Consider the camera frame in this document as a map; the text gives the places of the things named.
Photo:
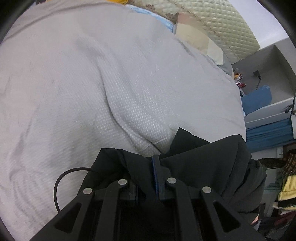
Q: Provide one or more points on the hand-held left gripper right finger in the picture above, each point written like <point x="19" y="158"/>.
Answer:
<point x="155" y="178"/>

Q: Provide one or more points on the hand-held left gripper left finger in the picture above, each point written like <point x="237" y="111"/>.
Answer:
<point x="133" y="197"/>

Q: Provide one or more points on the black puffer jacket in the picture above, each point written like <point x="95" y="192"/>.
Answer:
<point x="208" y="162"/>

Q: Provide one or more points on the grey bed blanket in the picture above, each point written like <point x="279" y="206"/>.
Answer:
<point x="92" y="92"/>

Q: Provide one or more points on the blue curtain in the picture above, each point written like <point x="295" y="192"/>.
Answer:
<point x="270" y="134"/>

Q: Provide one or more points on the blue padded chair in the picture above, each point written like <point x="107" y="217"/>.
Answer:
<point x="256" y="99"/>

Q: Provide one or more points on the group of small bottles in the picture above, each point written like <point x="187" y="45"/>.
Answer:
<point x="239" y="80"/>

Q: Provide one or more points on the brown patterned scarf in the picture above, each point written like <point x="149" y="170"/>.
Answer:
<point x="286" y="162"/>

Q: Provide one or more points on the yellow folded clothing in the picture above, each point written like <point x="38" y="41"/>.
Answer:
<point x="288" y="188"/>

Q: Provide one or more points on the beige pillow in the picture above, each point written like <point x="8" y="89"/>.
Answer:
<point x="196" y="34"/>

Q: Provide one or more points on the cream quilted headboard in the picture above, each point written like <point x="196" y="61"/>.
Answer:
<point x="219" y="27"/>

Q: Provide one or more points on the grey white wardrobe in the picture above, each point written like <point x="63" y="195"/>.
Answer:
<point x="277" y="67"/>

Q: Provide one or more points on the yellow crown pillow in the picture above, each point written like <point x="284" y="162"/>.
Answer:
<point x="118" y="1"/>

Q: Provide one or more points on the black wall socket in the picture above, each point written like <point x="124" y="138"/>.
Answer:
<point x="256" y="73"/>

